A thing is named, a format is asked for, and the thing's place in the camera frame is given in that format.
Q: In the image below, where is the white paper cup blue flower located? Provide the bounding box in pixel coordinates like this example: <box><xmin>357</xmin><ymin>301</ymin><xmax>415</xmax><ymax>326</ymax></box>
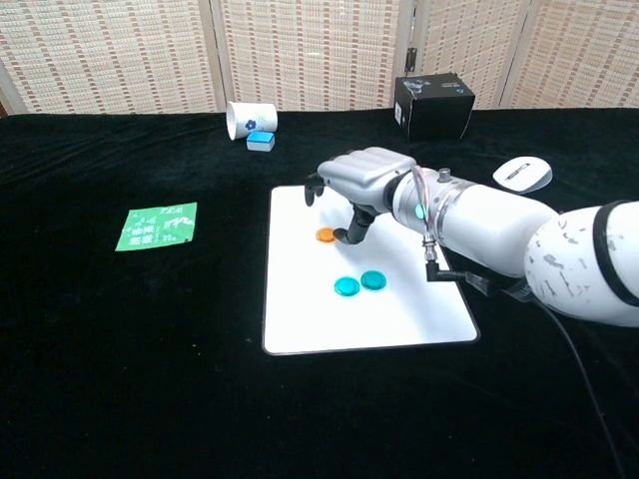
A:
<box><xmin>225</xmin><ymin>101</ymin><xmax>280</xmax><ymax>144</ymax></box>

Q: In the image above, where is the green tea sachet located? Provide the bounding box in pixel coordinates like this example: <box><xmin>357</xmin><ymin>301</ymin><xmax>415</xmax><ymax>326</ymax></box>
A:
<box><xmin>115</xmin><ymin>202</ymin><xmax>199</xmax><ymax>253</ymax></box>

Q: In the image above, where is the black cardboard box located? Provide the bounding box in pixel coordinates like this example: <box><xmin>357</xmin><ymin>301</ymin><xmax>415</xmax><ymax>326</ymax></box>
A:
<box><xmin>393</xmin><ymin>74</ymin><xmax>476</xmax><ymax>144</ymax></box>

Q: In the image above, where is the woven bamboo folding screen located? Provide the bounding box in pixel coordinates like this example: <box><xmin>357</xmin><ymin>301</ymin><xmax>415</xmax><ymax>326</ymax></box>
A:
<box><xmin>0</xmin><ymin>0</ymin><xmax>639</xmax><ymax>117</ymax></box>

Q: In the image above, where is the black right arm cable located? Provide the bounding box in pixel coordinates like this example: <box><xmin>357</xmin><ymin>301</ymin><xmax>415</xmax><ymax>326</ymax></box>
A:
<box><xmin>411</xmin><ymin>167</ymin><xmax>628</xmax><ymax>479</ymax></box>

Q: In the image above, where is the black velvet tablecloth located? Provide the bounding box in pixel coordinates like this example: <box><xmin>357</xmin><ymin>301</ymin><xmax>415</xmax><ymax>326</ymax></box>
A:
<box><xmin>0</xmin><ymin>107</ymin><xmax>639</xmax><ymax>479</ymax></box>

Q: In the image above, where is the white rectangular board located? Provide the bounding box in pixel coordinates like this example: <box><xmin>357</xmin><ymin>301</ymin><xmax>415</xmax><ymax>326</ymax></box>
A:
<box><xmin>262</xmin><ymin>181</ymin><xmax>480</xmax><ymax>356</ymax></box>

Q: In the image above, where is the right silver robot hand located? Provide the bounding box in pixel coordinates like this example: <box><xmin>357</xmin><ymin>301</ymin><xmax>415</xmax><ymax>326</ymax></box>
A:
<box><xmin>304</xmin><ymin>147</ymin><xmax>418</xmax><ymax>245</ymax></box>

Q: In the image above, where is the white computer mouse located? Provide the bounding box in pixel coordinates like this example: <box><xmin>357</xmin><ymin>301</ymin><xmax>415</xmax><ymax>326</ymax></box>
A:
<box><xmin>491</xmin><ymin>156</ymin><xmax>554</xmax><ymax>195</ymax></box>

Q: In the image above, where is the small blue white cube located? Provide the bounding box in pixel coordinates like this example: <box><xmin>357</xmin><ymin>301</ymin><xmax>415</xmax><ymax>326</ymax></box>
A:
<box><xmin>246</xmin><ymin>131</ymin><xmax>277</xmax><ymax>153</ymax></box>

